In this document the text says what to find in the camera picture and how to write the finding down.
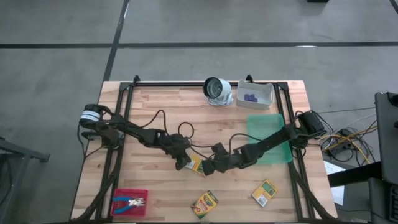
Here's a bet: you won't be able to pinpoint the yellow green card box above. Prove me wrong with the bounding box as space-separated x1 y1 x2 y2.
251 179 279 208
185 154 206 177

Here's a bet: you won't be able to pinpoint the grey metal table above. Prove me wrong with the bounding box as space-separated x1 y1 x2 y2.
0 136 50 224

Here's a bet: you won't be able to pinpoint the translucent teal green bin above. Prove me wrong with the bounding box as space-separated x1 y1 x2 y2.
246 113 294 166

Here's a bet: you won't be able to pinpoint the white coiled lamp cable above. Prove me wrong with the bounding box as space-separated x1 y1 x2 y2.
206 93 234 106

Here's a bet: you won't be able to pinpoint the red plastic basket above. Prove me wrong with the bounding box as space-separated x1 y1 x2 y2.
110 188 149 218

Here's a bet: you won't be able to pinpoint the white plastic bin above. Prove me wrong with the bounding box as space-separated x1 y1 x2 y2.
236 79 276 110

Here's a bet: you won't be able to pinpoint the white paper sheet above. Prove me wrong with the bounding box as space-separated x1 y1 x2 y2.
330 185 346 207
323 160 346 177

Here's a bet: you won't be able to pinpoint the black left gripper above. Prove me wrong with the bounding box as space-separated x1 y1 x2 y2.
161 133 195 171

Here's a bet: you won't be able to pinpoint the tangled floor cable bundle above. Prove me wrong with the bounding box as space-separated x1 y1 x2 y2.
318 107 379 165

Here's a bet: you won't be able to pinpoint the yellow Crayola crayon box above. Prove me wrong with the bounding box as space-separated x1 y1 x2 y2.
190 190 220 220

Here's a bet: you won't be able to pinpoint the black desk beam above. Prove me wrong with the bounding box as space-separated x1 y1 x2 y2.
327 161 383 188

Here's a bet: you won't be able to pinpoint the black equipment case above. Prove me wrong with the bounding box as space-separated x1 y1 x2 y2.
368 177 398 223

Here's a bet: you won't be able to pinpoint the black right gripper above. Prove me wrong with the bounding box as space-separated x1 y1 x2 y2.
198 142 249 175

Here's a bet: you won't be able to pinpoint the blue handled pliers silver jaws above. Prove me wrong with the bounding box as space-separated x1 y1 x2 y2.
119 196 146 208

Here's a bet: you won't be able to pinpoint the white spotlight lamp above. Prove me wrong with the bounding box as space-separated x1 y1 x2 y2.
203 76 233 106

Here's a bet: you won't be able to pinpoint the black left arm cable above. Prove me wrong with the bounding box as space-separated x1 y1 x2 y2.
139 108 215 161

